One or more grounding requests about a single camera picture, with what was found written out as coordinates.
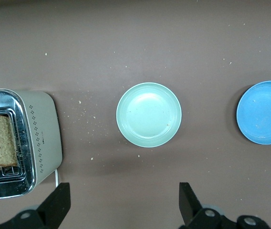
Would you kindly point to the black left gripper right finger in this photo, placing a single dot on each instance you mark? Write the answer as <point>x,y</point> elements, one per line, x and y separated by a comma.
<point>192,214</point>

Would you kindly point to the blue plate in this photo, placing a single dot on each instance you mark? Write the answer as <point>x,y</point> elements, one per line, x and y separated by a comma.
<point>264,112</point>

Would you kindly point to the beige chrome toaster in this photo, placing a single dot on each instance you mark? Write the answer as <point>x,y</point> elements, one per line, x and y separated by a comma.
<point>44,119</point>

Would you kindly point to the pale green plate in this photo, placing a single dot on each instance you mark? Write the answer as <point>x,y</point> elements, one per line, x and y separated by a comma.
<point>148,114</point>

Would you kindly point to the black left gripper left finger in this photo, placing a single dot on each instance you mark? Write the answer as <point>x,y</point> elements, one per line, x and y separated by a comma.
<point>54,210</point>

